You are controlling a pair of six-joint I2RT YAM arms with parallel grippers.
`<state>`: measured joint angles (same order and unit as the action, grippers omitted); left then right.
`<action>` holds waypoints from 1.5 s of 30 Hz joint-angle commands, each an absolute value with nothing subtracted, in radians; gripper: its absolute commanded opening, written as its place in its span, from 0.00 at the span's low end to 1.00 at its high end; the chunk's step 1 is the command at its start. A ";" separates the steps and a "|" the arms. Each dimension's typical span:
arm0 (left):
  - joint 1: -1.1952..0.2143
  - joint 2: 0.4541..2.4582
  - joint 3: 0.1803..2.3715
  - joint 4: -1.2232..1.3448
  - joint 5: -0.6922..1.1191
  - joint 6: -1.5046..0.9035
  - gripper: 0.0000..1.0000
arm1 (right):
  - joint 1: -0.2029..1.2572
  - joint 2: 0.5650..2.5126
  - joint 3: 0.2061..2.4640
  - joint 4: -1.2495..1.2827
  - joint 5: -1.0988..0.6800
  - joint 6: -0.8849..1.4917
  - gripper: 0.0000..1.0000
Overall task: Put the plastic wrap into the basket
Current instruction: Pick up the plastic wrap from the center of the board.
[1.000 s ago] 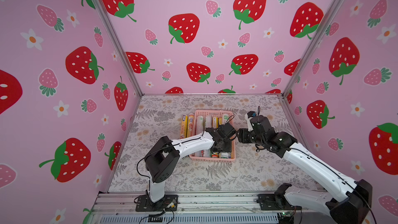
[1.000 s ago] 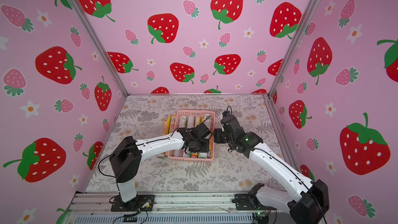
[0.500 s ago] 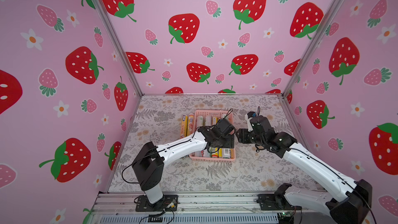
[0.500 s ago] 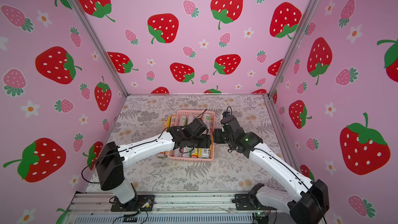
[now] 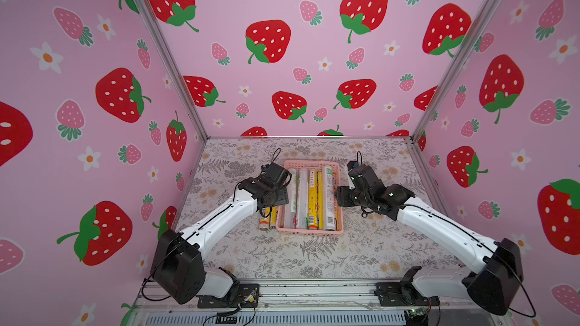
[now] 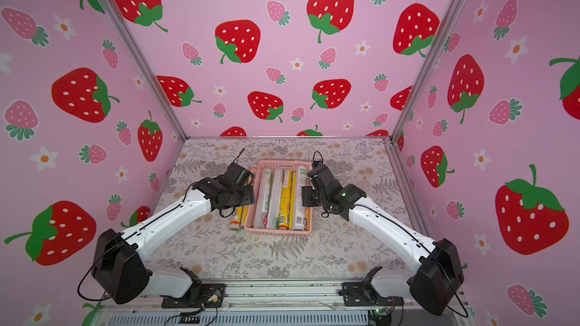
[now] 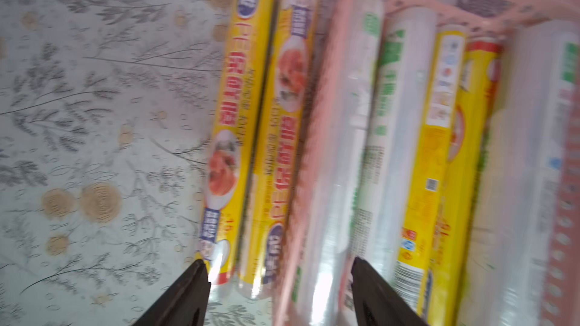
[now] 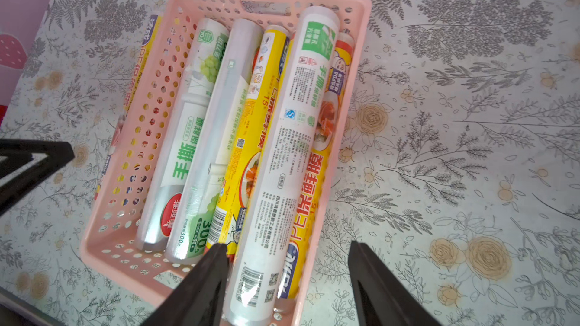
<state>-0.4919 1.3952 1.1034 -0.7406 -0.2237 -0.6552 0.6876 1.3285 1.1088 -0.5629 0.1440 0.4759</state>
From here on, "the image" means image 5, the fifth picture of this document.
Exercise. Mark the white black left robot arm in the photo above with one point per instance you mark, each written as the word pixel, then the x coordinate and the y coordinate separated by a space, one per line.
pixel 178 265

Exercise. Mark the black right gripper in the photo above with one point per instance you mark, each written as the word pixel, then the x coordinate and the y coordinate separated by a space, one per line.
pixel 347 197

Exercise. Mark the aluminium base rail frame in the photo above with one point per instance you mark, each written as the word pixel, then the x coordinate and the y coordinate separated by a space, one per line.
pixel 312 302

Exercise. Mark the clear white plastic wrap roll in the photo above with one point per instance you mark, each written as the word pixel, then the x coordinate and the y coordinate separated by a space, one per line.
pixel 302 199

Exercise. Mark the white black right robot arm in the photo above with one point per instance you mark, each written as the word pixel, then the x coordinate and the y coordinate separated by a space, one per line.
pixel 494 272

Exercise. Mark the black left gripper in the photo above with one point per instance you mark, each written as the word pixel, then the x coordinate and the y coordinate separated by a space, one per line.
pixel 282 195

